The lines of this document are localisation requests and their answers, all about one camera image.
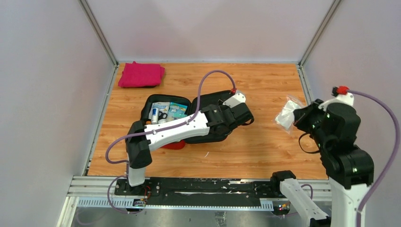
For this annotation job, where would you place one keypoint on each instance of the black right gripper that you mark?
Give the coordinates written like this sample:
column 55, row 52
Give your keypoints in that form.
column 300, row 114

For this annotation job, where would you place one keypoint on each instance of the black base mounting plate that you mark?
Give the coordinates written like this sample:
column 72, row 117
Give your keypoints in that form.
column 201, row 192

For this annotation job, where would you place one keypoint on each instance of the aluminium frame rail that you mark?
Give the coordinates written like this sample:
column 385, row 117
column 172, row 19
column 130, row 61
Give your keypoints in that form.
column 98, row 31

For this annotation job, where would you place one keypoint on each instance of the pink folded cloth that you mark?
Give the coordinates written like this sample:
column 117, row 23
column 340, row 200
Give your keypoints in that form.
column 141, row 75

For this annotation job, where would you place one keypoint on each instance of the black red medicine case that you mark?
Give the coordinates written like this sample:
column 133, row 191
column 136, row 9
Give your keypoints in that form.
column 194, row 106

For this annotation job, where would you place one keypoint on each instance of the white tube blue label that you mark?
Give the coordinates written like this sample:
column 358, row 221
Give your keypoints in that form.
column 154, row 115

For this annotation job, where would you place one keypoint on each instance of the clear bag white gauze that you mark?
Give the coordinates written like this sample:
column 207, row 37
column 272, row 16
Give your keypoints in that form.
column 285, row 118

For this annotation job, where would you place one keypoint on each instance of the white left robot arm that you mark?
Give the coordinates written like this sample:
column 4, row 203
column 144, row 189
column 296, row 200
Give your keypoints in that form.
column 216, row 120

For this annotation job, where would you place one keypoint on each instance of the blue cotton swab packet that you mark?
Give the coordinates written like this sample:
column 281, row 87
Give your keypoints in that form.
column 176, row 111

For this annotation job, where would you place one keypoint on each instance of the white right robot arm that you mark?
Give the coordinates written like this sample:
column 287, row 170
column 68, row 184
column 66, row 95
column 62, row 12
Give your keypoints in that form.
column 333, row 126

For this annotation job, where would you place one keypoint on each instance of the black handled scissors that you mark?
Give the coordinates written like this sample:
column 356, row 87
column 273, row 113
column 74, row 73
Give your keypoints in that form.
column 162, row 117

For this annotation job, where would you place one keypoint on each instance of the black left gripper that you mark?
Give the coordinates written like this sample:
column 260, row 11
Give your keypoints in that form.
column 226, row 107

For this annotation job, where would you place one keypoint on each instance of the white blue paper packet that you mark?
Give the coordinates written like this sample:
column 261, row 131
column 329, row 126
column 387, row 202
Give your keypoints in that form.
column 162, row 106

